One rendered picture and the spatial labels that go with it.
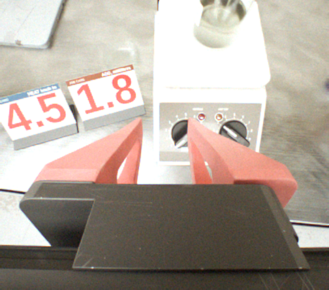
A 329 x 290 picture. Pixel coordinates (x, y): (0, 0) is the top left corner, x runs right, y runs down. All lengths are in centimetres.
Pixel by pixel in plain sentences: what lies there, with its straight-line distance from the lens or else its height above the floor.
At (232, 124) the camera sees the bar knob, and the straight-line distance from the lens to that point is 22.
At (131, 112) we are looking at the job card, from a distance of 27.
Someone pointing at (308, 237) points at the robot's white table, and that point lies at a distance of 33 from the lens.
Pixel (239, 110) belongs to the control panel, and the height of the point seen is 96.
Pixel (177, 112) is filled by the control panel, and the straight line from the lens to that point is 21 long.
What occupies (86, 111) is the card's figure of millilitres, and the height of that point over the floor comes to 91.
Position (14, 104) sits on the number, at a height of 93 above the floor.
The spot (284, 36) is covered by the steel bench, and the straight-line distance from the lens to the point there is 41.
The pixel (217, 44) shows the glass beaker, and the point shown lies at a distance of 21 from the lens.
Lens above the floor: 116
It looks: 74 degrees down
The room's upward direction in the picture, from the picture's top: 3 degrees clockwise
